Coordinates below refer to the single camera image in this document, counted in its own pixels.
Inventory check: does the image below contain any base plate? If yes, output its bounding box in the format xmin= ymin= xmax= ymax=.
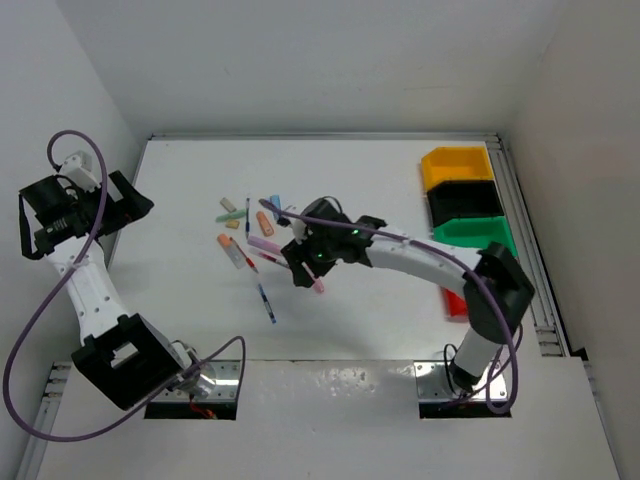
xmin=145 ymin=360 xmax=242 ymax=404
xmin=413 ymin=360 xmax=508 ymax=405

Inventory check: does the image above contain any green highlighter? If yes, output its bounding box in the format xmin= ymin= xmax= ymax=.
xmin=215 ymin=209 xmax=246 ymax=223

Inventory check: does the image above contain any black bin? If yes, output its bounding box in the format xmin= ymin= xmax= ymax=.
xmin=427 ymin=180 xmax=504 ymax=227

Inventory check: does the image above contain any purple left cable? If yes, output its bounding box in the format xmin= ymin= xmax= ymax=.
xmin=2 ymin=130 xmax=247 ymax=442

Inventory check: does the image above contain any yellow bin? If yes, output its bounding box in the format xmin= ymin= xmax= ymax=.
xmin=420 ymin=147 xmax=494 ymax=191

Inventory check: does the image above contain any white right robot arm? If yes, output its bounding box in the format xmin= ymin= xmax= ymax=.
xmin=107 ymin=198 xmax=534 ymax=391

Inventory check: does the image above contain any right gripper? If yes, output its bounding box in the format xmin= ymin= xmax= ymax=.
xmin=282 ymin=229 xmax=338 ymax=287

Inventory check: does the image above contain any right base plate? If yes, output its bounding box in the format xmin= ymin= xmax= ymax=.
xmin=413 ymin=360 xmax=508 ymax=405

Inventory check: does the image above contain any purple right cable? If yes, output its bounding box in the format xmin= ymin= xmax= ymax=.
xmin=258 ymin=197 xmax=521 ymax=415

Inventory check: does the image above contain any red bin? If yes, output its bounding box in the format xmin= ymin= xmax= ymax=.
xmin=442 ymin=288 xmax=468 ymax=317

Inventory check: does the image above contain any blue gel pen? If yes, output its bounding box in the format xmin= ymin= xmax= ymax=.
xmin=244 ymin=196 xmax=251 ymax=240

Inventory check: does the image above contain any purple cable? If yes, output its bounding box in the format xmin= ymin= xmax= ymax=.
xmin=2 ymin=130 xmax=247 ymax=442
xmin=258 ymin=197 xmax=521 ymax=415

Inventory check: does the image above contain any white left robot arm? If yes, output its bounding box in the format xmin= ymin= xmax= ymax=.
xmin=19 ymin=166 xmax=184 ymax=410

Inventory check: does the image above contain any left base plate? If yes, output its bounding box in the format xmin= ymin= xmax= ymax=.
xmin=145 ymin=360 xmax=242 ymax=404

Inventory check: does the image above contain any red gel pen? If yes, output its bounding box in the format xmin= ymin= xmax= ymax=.
xmin=229 ymin=237 xmax=259 ymax=275

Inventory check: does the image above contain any orange capped clear highlighter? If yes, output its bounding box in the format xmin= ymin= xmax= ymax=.
xmin=216 ymin=234 xmax=247 ymax=269

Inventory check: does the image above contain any purple highlighter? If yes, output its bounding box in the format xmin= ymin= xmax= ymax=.
xmin=247 ymin=235 xmax=282 ymax=256

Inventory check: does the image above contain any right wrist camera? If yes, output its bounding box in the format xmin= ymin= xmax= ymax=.
xmin=292 ymin=219 xmax=312 ymax=244

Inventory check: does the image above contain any green bin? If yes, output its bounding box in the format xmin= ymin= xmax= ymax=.
xmin=433 ymin=216 xmax=518 ymax=257

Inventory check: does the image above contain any grey white eraser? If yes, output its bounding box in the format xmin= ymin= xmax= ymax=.
xmin=220 ymin=197 xmax=237 ymax=213

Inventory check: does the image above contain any dark red capped pen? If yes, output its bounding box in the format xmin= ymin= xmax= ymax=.
xmin=251 ymin=248 xmax=290 ymax=269

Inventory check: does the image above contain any orange translucent highlighter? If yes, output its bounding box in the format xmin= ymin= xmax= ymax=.
xmin=256 ymin=211 xmax=274 ymax=237

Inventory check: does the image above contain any blue capped pen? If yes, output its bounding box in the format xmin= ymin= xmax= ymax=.
xmin=257 ymin=282 xmax=277 ymax=324

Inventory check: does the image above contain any blue highlighter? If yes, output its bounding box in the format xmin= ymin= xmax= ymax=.
xmin=269 ymin=194 xmax=281 ymax=223

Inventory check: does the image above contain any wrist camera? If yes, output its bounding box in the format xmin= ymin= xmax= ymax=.
xmin=59 ymin=151 xmax=99 ymax=192
xmin=292 ymin=219 xmax=312 ymax=244

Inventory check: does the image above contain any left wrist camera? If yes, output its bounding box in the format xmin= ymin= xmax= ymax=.
xmin=59 ymin=151 xmax=99 ymax=192

